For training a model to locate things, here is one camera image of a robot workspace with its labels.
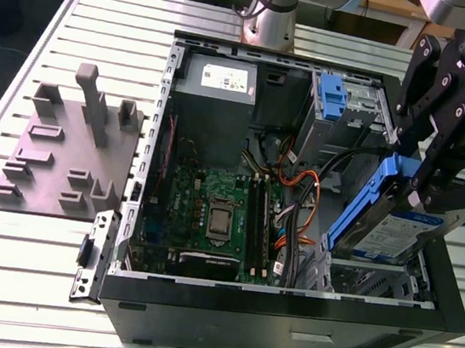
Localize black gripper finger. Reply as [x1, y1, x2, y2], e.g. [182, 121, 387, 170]
[401, 101, 465, 219]
[390, 31, 457, 162]

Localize hard disk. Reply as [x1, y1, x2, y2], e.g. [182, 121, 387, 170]
[322, 143, 465, 275]

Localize metal disk bay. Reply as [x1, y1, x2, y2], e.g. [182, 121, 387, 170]
[313, 232, 432, 305]

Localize blue drive latch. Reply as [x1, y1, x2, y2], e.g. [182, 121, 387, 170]
[315, 71, 352, 123]

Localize metal drive cage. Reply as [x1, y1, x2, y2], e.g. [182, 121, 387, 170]
[292, 67, 405, 183]

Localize black RAM slot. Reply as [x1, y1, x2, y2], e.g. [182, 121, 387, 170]
[238, 172, 272, 277]
[249, 174, 282, 279]

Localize CPU socket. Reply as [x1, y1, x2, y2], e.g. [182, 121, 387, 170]
[201, 195, 242, 252]

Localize grey power supply unit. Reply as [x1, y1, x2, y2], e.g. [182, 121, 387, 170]
[160, 49, 261, 174]

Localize silver CPU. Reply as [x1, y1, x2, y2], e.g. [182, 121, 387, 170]
[206, 208, 235, 243]

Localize green motherboard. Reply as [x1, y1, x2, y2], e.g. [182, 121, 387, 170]
[128, 157, 297, 291]

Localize black graphics card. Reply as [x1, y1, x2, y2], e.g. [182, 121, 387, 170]
[162, 247, 242, 285]

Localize black PC case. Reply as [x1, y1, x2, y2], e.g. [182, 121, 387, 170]
[93, 23, 465, 348]

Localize grey parts rack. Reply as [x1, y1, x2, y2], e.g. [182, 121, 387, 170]
[0, 53, 156, 230]

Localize orange power wires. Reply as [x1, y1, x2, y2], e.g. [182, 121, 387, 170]
[268, 166, 328, 254]

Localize thick black cable bundle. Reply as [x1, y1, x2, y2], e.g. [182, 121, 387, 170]
[277, 134, 391, 299]

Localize thin red wire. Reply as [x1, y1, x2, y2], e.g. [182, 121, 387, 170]
[142, 110, 180, 208]

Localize metal slot bracket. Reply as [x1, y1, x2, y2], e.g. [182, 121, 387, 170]
[68, 205, 122, 307]

